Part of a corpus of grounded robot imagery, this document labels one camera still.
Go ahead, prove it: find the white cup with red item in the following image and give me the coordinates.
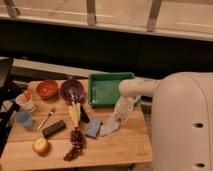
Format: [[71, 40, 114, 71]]
[[15, 91, 35, 112]]

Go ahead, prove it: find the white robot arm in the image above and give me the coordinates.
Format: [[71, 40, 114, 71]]
[[115, 72, 213, 171]]

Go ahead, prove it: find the black rectangular block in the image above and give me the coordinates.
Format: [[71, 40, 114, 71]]
[[42, 120, 66, 138]]

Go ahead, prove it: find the red yellow apple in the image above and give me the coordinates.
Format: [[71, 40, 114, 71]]
[[32, 138, 49, 155]]

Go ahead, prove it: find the purple bowl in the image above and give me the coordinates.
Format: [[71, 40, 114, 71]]
[[60, 79, 84, 102]]

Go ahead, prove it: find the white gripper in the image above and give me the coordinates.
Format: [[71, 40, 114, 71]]
[[114, 96, 136, 122]]

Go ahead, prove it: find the bunch of dark grapes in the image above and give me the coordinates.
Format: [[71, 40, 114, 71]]
[[63, 127, 86, 162]]

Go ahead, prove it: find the metal spoon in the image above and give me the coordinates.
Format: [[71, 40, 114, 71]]
[[35, 108, 55, 133]]

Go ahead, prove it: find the red bowl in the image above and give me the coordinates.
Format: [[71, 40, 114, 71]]
[[36, 80, 58, 99]]

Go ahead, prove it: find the light blue towel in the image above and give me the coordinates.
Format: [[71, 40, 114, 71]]
[[100, 117, 120, 136]]

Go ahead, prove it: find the green plastic tray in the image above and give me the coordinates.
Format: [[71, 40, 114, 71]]
[[88, 72, 135, 108]]

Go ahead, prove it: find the blue sponge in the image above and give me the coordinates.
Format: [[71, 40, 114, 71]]
[[86, 117, 102, 139]]

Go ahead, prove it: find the wooden cutting board table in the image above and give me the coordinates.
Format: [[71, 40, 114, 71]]
[[0, 81, 152, 171]]

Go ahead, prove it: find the black equipment at left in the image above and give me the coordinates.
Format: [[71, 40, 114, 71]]
[[0, 58, 19, 157]]

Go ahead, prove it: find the blue plastic cup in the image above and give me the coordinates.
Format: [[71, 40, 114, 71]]
[[15, 111, 33, 128]]

